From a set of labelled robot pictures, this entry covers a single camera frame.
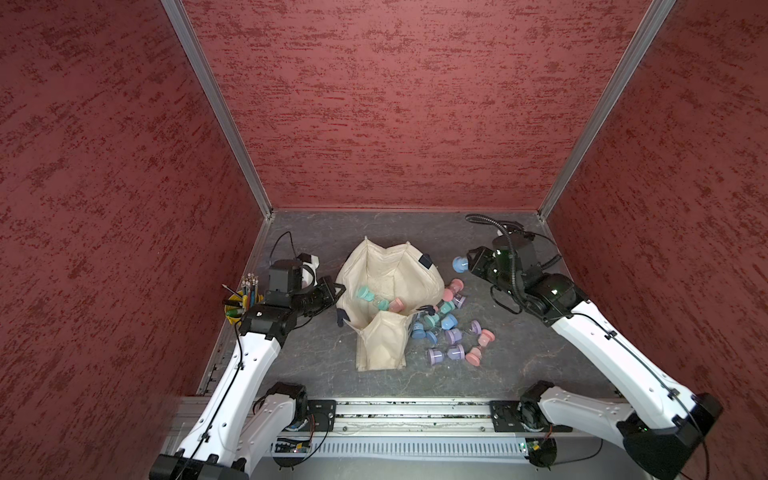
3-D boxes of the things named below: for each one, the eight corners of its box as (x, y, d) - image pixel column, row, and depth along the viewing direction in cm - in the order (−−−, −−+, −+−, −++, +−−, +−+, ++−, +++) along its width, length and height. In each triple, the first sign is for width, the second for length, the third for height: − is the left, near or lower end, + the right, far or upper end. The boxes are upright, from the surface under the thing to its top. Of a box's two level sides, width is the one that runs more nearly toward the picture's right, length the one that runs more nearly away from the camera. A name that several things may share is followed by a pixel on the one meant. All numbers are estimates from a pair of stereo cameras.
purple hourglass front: (429, 365, 84) (430, 361, 81) (426, 353, 87) (427, 348, 83) (463, 360, 85) (466, 356, 82) (460, 348, 88) (462, 343, 84)
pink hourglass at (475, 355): (463, 359, 85) (466, 355, 83) (481, 331, 91) (484, 326, 88) (476, 368, 84) (479, 365, 81) (493, 339, 89) (497, 334, 87)
